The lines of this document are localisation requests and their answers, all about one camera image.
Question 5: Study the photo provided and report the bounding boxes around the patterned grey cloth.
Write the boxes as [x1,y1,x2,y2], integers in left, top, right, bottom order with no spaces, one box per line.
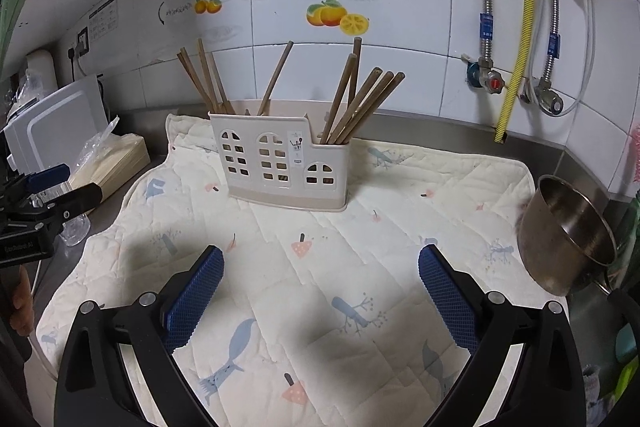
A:
[582,364,608,408]

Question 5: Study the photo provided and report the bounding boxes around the clear plastic tube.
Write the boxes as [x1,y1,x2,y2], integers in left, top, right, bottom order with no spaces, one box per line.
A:
[520,0,597,118]

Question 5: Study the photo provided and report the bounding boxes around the metal water valve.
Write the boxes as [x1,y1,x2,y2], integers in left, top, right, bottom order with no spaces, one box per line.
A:
[522,77,566,116]

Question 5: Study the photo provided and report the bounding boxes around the stainless steel pot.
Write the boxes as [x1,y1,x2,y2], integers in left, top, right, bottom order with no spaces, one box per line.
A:
[517,174,618,298]

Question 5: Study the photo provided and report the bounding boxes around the person's left hand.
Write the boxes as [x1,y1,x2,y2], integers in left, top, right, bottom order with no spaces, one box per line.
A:
[10,264,36,333]

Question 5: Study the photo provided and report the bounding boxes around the black power plug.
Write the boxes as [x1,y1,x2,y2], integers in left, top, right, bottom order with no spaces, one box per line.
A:
[67,47,86,78]

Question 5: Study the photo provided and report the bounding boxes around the cream quilted printed mat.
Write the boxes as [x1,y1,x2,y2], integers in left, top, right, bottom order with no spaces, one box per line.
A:
[32,113,571,427]

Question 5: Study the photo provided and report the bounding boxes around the white plastic cutting board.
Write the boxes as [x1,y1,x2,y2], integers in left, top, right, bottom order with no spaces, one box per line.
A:
[4,74,110,172]

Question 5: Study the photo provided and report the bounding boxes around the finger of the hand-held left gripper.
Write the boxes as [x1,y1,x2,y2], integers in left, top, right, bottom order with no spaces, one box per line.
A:
[25,164,71,194]
[47,183,103,221]

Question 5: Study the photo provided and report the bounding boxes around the wooden chopstick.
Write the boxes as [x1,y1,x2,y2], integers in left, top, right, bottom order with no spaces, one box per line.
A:
[176,49,221,114]
[209,52,236,115]
[325,67,383,145]
[181,47,227,114]
[196,38,217,114]
[348,37,363,108]
[256,40,295,116]
[332,71,395,145]
[319,53,357,145]
[340,72,406,145]

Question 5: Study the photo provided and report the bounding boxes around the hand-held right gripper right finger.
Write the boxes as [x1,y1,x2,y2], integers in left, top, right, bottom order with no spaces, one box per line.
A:
[417,244,588,427]

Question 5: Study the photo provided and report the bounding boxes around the white instruction sticker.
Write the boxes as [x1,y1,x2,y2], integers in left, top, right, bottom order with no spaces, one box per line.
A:
[89,0,118,38]

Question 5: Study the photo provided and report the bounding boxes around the yellow corrugated gas hose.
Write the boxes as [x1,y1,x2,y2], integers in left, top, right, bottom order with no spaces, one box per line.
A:
[494,0,544,144]

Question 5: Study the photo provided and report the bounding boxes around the water valve with red handle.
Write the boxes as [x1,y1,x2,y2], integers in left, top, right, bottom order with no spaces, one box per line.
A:
[461,54,507,96]

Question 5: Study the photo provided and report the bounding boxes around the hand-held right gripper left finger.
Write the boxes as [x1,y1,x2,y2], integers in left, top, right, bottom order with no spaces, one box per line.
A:
[52,244,226,427]

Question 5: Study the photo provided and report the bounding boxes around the clear plastic bag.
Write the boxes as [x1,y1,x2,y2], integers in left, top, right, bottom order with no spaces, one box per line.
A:
[61,117,122,248]

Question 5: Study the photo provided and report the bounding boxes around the pink brush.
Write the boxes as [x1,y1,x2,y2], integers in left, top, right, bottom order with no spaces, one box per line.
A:
[627,122,640,185]

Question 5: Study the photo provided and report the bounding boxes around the white appliance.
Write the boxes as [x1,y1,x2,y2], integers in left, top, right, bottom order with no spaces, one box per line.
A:
[24,49,56,82]

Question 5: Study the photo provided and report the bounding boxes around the beige plastic utensil holder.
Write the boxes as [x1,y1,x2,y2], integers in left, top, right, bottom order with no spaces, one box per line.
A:
[208,111,351,214]

